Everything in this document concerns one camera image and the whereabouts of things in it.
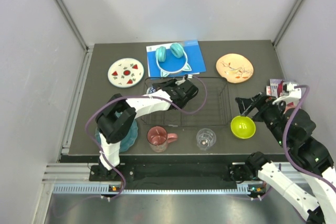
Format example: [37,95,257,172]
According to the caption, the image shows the orange floral plate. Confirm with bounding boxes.
[216,53,254,84]

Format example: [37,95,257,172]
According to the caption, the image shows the black wire dish rack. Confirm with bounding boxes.
[141,77,232,127]

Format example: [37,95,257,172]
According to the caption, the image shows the grey slotted cable duct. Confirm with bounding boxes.
[52,183,266,195]

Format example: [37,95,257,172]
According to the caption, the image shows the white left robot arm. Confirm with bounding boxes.
[95,78,199,180]

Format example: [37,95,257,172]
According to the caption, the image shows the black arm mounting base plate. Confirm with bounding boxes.
[89,163,257,183]

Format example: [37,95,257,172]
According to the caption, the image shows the lime green bowl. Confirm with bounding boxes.
[230,115,256,140]

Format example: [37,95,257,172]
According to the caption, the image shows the patterned blue red bowl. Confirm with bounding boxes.
[146,86,157,94]

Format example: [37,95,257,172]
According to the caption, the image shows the teal cat ear headphones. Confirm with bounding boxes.
[155,42,192,77]

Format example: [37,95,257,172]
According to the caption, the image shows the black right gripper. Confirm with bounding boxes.
[234,91,289,146]

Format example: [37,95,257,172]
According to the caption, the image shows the blue folder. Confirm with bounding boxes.
[146,40,206,77]

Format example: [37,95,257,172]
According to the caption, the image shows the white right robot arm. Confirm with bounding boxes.
[229,82,335,223]

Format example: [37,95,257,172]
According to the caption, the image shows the pink glass mug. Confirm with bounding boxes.
[147,126,178,153]

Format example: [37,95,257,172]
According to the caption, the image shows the white watermelon pattern plate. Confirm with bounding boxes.
[107,58,145,88]

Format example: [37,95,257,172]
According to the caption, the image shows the teal scalloped plate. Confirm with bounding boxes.
[95,112,138,153]

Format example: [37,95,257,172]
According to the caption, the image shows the clear drinking glass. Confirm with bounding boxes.
[196,129,216,151]

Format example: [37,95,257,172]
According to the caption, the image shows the illustrated red castle book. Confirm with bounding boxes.
[266,78,300,109]

